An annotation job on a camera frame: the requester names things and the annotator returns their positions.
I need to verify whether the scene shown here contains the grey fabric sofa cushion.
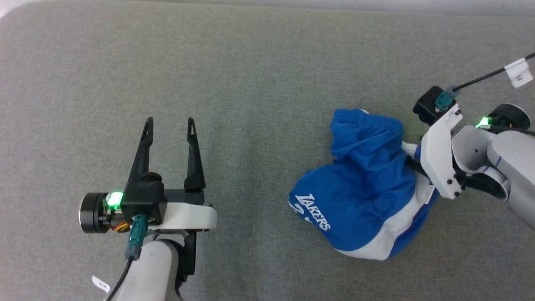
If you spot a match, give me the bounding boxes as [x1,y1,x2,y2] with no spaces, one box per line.
[0,0,535,301]

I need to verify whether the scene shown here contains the white cable label tag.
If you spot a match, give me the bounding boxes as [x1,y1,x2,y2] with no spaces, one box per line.
[504,58,534,89]
[92,275,111,294]

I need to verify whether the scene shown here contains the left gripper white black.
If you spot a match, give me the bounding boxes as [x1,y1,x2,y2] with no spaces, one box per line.
[79,117,218,235]

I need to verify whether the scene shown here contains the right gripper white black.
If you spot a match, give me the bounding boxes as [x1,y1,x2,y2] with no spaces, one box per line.
[405,103,531,200]

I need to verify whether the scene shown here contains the blue white Lakers shorts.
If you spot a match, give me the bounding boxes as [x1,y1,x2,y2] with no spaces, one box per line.
[288,109,439,261]

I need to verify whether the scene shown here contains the black cable teal connector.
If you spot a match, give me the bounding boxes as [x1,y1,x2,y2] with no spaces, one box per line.
[434,52,535,112]
[105,214,150,301]

